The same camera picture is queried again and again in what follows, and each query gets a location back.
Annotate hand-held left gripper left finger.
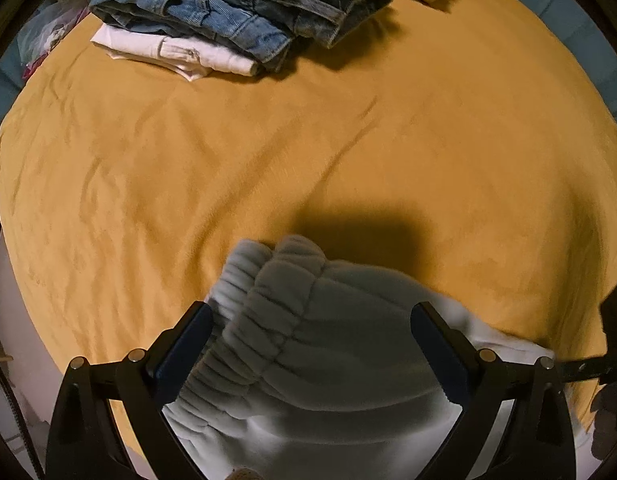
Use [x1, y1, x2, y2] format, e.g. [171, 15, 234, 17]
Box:
[45, 301, 214, 480]

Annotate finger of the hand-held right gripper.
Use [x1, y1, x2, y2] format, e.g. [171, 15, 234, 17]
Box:
[559, 352, 612, 383]

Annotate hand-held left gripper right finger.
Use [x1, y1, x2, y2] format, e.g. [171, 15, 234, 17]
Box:
[411, 301, 576, 480]

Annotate light blue sweatpants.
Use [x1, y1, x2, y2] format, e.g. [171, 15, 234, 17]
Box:
[161, 234, 557, 480]

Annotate white folded pants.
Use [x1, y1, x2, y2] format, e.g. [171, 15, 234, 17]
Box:
[91, 22, 262, 82]

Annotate white bed base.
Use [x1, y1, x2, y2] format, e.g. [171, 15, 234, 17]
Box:
[0, 240, 139, 480]

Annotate yellow blanket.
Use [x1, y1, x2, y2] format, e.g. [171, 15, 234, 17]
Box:
[0, 0, 617, 456]

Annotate teal sheet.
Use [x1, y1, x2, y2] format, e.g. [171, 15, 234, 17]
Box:
[481, 0, 617, 136]

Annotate faded blue folded jeans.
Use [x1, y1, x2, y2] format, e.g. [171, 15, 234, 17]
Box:
[88, 0, 294, 74]

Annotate clear plastic bag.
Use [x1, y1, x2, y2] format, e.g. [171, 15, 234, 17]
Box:
[17, 0, 96, 68]

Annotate black cable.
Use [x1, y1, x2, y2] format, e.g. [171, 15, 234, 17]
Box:
[0, 345, 45, 480]

